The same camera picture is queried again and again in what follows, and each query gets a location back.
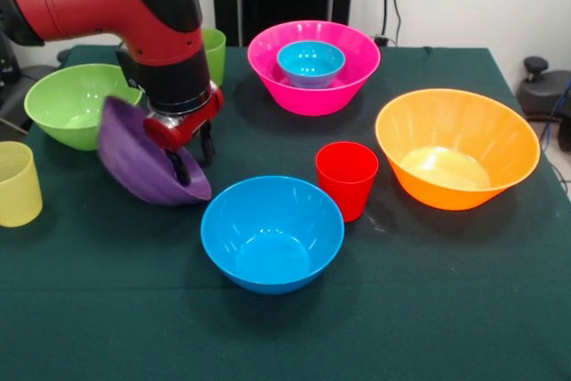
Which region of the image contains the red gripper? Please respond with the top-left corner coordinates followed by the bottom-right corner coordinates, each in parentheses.
top-left (143, 86), bottom-right (226, 188)

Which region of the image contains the purple plastic bowl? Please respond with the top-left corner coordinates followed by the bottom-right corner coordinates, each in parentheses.
top-left (96, 95), bottom-right (213, 208)

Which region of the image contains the small blue plastic bowl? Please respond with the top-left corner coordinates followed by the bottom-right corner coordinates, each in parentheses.
top-left (276, 40), bottom-right (347, 90)

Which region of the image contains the green plastic cup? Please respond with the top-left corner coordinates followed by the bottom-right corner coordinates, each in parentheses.
top-left (202, 28), bottom-right (228, 89)

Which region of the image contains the large blue plastic bowl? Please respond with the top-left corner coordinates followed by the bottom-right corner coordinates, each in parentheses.
top-left (200, 175), bottom-right (345, 296)

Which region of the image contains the pink plastic bowl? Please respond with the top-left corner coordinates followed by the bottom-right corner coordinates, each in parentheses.
top-left (247, 20), bottom-right (383, 118)

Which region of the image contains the green plastic bowl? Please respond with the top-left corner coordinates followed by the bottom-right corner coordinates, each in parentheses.
top-left (23, 62), bottom-right (144, 152)

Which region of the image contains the red plastic cup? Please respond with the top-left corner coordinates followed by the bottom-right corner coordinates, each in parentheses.
top-left (315, 141), bottom-right (380, 224)

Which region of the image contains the yellow plastic cup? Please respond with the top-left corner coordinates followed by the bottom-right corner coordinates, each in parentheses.
top-left (0, 140), bottom-right (44, 228)

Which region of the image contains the black equipment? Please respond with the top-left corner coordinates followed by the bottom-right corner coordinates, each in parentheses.
top-left (0, 32), bottom-right (59, 135)

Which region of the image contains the dark green tablecloth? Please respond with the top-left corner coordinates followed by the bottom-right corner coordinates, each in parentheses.
top-left (0, 44), bottom-right (571, 381)

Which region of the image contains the large orange plastic bowl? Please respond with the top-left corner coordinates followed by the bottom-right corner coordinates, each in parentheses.
top-left (375, 88), bottom-right (542, 211)

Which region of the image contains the black wheeled base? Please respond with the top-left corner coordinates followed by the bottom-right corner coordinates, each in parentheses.
top-left (516, 55), bottom-right (571, 153)

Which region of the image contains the blue cable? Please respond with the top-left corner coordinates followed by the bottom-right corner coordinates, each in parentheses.
top-left (537, 79), bottom-right (571, 145)

